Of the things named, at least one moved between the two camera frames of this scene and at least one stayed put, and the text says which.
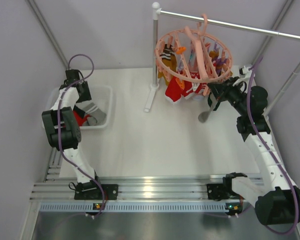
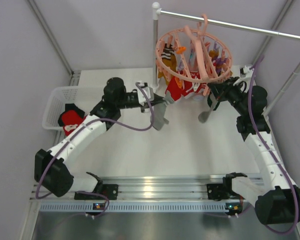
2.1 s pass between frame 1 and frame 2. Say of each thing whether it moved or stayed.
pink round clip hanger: stayed
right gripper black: stayed
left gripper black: moved
